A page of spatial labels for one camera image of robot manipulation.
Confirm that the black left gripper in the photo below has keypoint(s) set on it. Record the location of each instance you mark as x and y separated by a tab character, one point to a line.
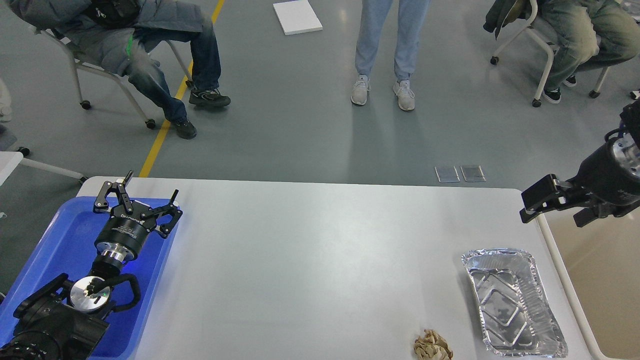
125	228

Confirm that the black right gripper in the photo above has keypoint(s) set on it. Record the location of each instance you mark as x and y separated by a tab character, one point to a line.
603	174

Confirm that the aluminium foil tray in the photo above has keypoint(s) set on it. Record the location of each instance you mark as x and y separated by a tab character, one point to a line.
515	317

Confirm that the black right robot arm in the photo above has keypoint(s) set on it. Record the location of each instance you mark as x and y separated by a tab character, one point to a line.
627	137

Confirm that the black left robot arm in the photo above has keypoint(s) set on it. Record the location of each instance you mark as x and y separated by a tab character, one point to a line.
86	290

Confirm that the beige plastic bin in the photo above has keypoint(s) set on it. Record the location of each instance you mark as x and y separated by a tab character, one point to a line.
599	267

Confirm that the blue plastic tray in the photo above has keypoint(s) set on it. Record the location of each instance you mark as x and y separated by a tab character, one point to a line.
67	246

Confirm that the right floor socket plate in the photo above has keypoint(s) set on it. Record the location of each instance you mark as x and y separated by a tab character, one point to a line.
473	173

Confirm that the floor socket plate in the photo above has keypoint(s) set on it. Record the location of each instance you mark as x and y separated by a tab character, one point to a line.
447	174
473	173

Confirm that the white chair left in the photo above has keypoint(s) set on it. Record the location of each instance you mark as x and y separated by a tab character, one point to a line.
79	61

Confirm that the left floor socket plate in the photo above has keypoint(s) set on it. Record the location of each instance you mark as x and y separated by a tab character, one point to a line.
447	174

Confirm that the white table leg left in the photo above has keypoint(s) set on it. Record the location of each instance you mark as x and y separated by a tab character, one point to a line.
11	159

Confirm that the seated person in green trousers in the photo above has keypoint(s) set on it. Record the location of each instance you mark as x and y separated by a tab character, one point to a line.
591	34

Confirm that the seated person in grey jacket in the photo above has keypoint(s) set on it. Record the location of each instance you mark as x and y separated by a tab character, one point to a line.
119	36

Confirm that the crumpled brown paper ball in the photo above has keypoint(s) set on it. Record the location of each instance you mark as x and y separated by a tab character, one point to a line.
432	346

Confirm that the white flat box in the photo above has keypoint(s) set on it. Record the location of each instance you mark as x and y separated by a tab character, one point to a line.
297	17

